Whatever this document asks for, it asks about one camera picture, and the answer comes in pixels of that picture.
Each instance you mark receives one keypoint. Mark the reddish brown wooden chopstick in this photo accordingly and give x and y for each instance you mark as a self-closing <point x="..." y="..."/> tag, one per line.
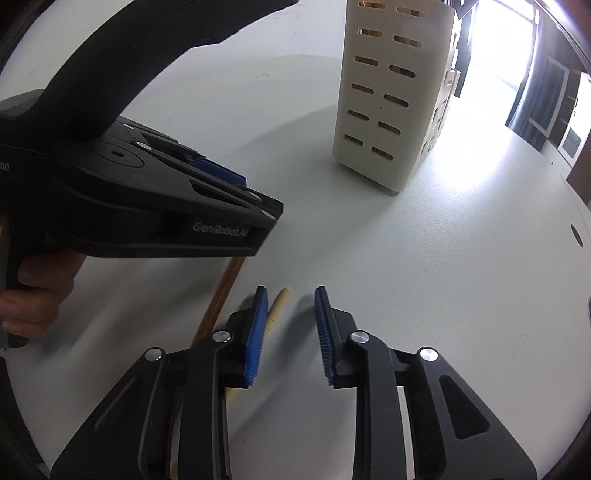
<point x="221" y="290"/>

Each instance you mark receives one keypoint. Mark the dark curtain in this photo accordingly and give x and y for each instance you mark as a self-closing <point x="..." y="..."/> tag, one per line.
<point x="531" y="92"/>

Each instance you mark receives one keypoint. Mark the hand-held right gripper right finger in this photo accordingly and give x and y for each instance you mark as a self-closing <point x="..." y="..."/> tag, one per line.
<point x="325" y="337"/>

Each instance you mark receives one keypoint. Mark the person's left hand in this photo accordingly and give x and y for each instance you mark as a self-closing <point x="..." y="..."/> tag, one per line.
<point x="37" y="304"/>

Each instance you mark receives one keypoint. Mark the light bamboo chopstick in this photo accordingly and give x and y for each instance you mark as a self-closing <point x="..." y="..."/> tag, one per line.
<point x="279" y="304"/>

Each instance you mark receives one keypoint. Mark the brown wall cabinet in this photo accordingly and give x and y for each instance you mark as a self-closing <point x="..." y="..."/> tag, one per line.
<point x="570" y="120"/>

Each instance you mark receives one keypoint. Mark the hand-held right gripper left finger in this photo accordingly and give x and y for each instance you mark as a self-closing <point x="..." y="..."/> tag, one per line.
<point x="256" y="337"/>

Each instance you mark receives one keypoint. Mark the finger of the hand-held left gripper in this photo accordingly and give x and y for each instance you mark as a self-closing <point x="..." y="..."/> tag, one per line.
<point x="231" y="203"/>
<point x="217" y="173"/>

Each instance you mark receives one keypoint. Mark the white slotted utensil holder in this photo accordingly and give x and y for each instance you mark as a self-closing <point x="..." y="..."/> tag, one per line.
<point x="406" y="175"/>

